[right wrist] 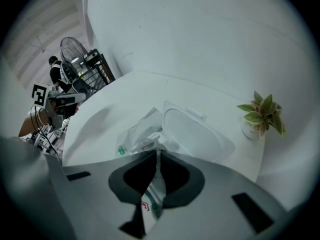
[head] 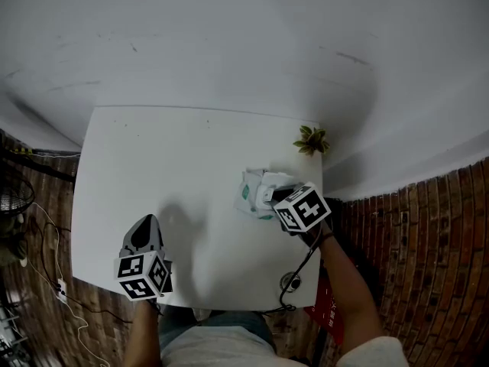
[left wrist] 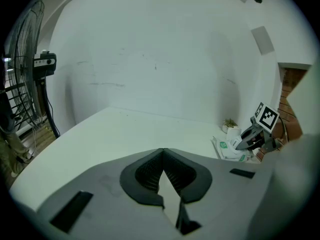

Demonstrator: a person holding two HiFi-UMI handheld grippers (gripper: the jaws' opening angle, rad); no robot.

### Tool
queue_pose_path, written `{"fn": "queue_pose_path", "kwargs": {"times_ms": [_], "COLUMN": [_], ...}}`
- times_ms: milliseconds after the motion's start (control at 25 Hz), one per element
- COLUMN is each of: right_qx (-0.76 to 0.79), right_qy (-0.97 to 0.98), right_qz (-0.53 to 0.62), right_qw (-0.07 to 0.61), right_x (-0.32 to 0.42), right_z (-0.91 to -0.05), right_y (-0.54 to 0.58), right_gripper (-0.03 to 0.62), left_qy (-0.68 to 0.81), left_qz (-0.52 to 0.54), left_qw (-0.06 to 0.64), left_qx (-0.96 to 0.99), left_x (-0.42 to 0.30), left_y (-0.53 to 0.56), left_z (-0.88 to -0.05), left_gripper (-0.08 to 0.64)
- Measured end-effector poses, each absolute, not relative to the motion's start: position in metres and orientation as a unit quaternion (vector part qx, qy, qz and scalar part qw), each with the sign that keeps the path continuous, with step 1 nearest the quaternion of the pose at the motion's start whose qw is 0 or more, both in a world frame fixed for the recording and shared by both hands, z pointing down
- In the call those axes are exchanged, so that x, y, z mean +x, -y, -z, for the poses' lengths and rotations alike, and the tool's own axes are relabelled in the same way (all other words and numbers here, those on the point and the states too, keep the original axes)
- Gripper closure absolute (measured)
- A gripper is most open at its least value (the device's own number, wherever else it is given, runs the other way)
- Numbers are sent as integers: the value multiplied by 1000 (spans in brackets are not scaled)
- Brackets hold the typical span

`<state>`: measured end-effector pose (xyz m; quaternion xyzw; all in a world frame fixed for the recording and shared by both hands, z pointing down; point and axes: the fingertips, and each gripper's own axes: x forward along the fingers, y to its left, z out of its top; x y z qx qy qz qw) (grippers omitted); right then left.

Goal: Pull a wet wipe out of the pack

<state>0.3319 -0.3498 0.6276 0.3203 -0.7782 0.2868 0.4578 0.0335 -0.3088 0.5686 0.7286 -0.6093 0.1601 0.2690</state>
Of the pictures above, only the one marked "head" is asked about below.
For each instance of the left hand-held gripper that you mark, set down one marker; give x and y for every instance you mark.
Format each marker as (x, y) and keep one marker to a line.
(133, 270)

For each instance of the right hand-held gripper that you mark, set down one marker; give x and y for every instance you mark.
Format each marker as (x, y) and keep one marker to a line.
(305, 208)

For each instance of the tissue pack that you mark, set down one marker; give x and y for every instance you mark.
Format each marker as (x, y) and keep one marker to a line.
(246, 195)

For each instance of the person's left forearm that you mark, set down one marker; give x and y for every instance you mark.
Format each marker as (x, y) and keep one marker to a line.
(143, 335)

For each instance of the person's right forearm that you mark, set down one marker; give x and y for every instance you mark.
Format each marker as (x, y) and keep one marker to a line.
(351, 293)

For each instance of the small green potted plant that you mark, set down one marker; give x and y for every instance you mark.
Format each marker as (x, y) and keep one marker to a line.
(311, 140)

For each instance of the white table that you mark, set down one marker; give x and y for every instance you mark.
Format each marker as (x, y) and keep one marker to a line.
(172, 159)

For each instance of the white power strip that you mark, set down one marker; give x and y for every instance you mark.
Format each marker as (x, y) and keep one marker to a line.
(62, 289)

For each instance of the red box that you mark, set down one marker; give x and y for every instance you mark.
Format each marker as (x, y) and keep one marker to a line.
(324, 312)

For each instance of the person's light shirt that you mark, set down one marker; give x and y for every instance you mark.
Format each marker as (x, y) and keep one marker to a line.
(221, 348)

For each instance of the black stair railing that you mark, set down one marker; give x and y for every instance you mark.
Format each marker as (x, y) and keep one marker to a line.
(9, 335)

